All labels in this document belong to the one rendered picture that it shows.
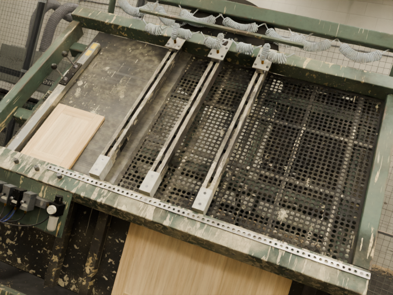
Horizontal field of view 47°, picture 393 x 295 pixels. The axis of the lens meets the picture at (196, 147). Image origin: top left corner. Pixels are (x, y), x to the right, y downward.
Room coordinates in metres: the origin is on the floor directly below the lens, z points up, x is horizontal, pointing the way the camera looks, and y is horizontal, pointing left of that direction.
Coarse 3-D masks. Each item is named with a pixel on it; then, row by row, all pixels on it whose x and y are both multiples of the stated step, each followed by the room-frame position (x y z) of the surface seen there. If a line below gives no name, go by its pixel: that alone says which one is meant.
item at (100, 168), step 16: (176, 48) 2.84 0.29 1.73; (160, 64) 2.80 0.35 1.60; (160, 80) 2.73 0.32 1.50; (144, 96) 2.64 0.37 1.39; (128, 112) 2.55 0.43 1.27; (144, 112) 2.62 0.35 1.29; (128, 128) 2.47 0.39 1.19; (112, 144) 2.41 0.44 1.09; (96, 160) 2.33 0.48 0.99; (112, 160) 2.37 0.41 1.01; (96, 176) 2.28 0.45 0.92
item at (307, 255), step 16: (80, 176) 2.29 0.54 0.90; (128, 192) 2.22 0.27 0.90; (176, 208) 2.15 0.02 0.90; (208, 224) 2.09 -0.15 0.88; (224, 224) 2.08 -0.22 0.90; (256, 240) 2.03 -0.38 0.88; (272, 240) 2.03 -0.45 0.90; (304, 256) 1.97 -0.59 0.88; (320, 256) 1.97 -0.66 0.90; (352, 272) 1.92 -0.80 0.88
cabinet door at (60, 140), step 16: (64, 112) 2.63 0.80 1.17; (80, 112) 2.63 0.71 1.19; (48, 128) 2.56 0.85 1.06; (64, 128) 2.56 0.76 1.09; (80, 128) 2.55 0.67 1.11; (96, 128) 2.55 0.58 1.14; (32, 144) 2.48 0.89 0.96; (48, 144) 2.48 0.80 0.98; (64, 144) 2.48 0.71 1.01; (80, 144) 2.47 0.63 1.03; (48, 160) 2.40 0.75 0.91; (64, 160) 2.40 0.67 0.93
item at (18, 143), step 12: (96, 48) 2.98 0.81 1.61; (84, 60) 2.90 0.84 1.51; (60, 84) 2.76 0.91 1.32; (72, 84) 2.81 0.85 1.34; (60, 96) 2.72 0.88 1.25; (48, 108) 2.63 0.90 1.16; (36, 120) 2.57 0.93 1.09; (24, 132) 2.51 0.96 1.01; (12, 144) 2.46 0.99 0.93; (24, 144) 2.50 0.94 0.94
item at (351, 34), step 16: (112, 0) 3.51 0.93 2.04; (160, 0) 3.37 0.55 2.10; (176, 0) 3.33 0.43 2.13; (192, 0) 3.30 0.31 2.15; (208, 0) 3.27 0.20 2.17; (224, 0) 3.25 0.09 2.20; (240, 16) 3.21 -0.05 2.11; (256, 16) 3.18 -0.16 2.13; (272, 16) 3.15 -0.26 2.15; (288, 16) 3.12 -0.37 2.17; (304, 16) 3.09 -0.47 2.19; (304, 32) 3.13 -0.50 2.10; (320, 32) 3.06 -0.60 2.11; (336, 32) 3.03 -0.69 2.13; (352, 32) 3.01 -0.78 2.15; (368, 32) 2.98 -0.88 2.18; (384, 32) 2.96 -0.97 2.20; (384, 48) 2.96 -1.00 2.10; (208, 96) 3.15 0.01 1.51
